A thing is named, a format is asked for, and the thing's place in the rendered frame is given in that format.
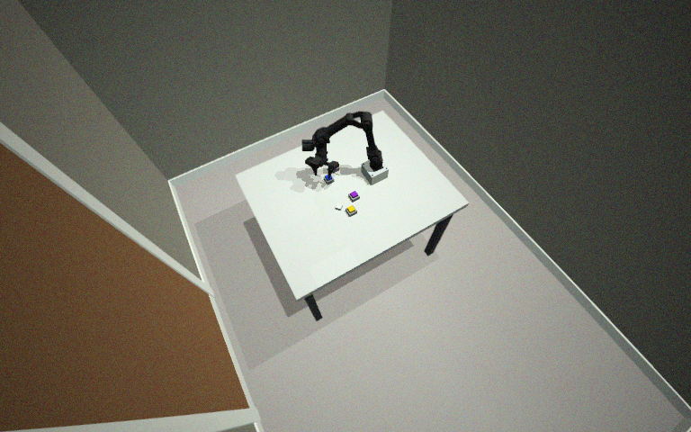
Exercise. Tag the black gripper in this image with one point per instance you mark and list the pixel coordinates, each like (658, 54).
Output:
(331, 166)

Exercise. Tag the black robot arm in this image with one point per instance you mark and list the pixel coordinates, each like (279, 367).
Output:
(322, 135)

